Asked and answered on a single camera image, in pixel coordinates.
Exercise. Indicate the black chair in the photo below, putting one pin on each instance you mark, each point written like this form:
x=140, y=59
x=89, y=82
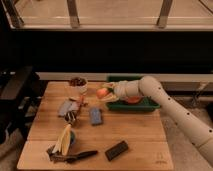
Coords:
x=18, y=91

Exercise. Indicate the green plastic tray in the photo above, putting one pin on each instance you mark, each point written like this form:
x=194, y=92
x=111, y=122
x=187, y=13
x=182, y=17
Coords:
x=144, y=105

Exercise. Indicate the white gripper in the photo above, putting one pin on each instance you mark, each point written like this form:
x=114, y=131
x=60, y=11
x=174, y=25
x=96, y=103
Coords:
x=122, y=90

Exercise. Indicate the yellow corn cob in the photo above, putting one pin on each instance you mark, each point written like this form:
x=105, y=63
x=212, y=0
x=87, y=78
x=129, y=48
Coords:
x=63, y=142

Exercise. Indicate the blue sponge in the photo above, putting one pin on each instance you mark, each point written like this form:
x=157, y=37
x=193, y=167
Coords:
x=95, y=116

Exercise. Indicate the orange carrot toy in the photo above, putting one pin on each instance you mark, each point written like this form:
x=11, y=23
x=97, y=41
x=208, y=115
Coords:
x=80, y=101

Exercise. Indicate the dark brown small box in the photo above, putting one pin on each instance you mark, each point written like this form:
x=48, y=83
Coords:
x=54, y=157

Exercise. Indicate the small blue bowl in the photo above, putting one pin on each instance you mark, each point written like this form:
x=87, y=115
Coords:
x=72, y=138

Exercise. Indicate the red yellow apple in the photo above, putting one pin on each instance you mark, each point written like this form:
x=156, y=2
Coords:
x=102, y=92

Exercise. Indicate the black handled tool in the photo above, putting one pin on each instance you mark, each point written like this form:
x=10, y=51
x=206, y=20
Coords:
x=82, y=155

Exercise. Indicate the black rectangular block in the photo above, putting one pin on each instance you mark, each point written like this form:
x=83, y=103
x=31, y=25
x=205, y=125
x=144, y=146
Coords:
x=116, y=150

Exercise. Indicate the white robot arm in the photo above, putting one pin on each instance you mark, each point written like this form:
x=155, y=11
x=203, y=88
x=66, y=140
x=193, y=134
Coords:
x=198, y=132

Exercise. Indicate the red round plate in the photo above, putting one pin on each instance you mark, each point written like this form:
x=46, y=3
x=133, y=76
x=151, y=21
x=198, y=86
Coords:
x=133, y=100

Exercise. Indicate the white cup with brown contents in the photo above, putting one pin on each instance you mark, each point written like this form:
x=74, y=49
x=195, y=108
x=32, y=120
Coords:
x=79, y=84

